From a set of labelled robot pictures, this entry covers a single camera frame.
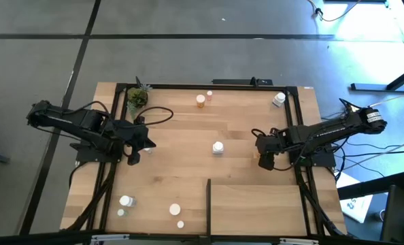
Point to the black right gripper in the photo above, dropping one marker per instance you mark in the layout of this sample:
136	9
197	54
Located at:
271	144

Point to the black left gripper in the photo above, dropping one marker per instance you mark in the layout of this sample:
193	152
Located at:
134	137

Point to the white bottle blue label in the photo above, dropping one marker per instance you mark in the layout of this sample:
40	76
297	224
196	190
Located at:
127	200
279	99

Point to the large white medicine bottle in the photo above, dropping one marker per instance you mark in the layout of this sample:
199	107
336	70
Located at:
218	147

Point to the large orange pill bottle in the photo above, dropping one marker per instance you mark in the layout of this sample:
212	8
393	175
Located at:
200	101
174	209

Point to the small pink pill bottle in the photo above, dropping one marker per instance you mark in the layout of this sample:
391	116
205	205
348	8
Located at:
209	95
180	224

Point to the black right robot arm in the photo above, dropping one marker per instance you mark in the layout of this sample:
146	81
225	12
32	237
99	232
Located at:
324	131

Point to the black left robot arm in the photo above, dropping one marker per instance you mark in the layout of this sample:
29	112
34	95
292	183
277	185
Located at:
86	120

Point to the potted green succulent plant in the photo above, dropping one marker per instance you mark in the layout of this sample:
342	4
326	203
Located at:
137	97

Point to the white paper sheet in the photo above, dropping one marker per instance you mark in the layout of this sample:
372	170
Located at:
356	207

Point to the black diagonal bar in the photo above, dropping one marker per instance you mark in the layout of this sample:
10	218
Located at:
372	186

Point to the black floor stand base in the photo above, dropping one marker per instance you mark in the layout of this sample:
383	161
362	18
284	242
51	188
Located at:
375	87

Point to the black computer case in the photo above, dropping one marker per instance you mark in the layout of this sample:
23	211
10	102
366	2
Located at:
401	217

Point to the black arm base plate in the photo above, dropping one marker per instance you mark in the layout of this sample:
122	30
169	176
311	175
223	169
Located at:
93	157
321	160

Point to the black camera bracket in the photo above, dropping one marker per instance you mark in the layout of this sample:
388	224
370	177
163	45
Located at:
236	81

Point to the black table frame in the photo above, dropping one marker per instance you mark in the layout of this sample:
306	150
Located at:
205	86

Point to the silver corner bracket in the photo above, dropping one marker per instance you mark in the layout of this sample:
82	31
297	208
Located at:
110	238
299	241

